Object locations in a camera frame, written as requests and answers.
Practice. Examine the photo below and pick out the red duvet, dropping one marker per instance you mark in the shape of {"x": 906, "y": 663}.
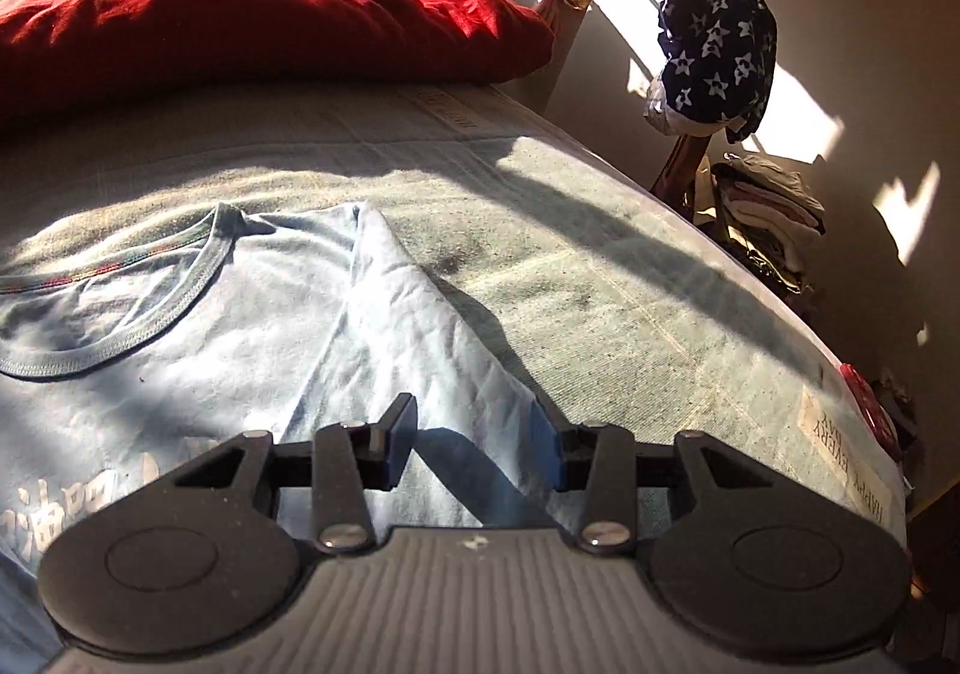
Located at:
{"x": 262, "y": 21}

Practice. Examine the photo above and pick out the dark star print garment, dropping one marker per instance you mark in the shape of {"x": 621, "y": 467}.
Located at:
{"x": 720, "y": 51}

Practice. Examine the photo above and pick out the grey bed sheet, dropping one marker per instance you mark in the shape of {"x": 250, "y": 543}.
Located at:
{"x": 637, "y": 284}

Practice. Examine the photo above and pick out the wooden chair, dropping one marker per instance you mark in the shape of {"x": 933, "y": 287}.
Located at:
{"x": 679, "y": 171}

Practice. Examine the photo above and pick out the red printed bag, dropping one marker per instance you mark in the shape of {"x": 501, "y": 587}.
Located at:
{"x": 874, "y": 411}

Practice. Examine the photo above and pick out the light blue cartoon print shirt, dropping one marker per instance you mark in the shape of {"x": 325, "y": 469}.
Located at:
{"x": 262, "y": 344}

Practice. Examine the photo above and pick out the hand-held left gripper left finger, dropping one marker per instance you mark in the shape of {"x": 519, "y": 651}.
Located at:
{"x": 397, "y": 441}

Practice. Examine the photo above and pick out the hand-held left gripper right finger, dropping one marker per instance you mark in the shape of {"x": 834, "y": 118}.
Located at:
{"x": 546, "y": 445}

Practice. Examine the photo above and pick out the pile of folded clothes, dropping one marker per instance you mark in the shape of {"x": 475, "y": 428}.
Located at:
{"x": 772, "y": 209}

